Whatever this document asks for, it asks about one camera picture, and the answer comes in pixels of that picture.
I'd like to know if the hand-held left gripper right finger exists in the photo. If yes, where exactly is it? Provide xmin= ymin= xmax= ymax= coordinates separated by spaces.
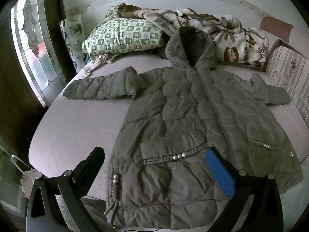
xmin=205 ymin=147 xmax=284 ymax=232

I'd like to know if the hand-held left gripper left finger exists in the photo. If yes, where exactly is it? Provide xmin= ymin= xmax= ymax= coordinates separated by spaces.
xmin=25 ymin=146 xmax=105 ymax=232

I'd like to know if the olive puffer jacket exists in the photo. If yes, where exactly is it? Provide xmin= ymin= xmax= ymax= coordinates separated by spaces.
xmin=63 ymin=26 xmax=303 ymax=230

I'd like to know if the pink quilted bed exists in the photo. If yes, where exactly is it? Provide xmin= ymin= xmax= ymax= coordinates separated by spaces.
xmin=28 ymin=52 xmax=309 ymax=201

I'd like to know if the white patterned bag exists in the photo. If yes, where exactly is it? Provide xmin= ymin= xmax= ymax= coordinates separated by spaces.
xmin=11 ymin=155 xmax=42 ymax=197

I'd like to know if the striped floral back cushion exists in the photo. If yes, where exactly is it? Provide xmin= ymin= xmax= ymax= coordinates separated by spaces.
xmin=264 ymin=45 xmax=309 ymax=126

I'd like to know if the green checkered pillow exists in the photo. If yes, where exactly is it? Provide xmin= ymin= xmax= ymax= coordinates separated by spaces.
xmin=82 ymin=5 xmax=165 ymax=60

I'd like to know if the white floral cloth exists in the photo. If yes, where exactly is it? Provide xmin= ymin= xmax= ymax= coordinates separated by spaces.
xmin=60 ymin=14 xmax=85 ymax=73

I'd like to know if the leaf print blanket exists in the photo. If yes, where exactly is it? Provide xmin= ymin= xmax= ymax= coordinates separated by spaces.
xmin=118 ymin=3 xmax=268 ymax=68

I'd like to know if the stained glass window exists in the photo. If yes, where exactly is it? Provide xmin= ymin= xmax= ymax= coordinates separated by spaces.
xmin=11 ymin=0 xmax=64 ymax=107

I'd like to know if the pink and brown headboard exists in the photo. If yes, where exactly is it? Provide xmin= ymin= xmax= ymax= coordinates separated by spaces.
xmin=260 ymin=16 xmax=309 ymax=54

